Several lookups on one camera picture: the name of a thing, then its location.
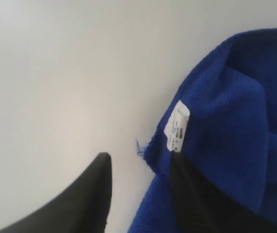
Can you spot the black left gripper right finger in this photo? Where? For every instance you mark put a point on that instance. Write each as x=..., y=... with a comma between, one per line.
x=201, y=207

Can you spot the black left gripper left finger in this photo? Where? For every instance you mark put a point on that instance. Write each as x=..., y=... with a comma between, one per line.
x=83, y=207

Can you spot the blue microfibre towel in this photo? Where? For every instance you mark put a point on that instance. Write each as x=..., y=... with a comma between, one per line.
x=231, y=135

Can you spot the white towel care label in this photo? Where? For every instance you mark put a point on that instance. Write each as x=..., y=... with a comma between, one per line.
x=176, y=126

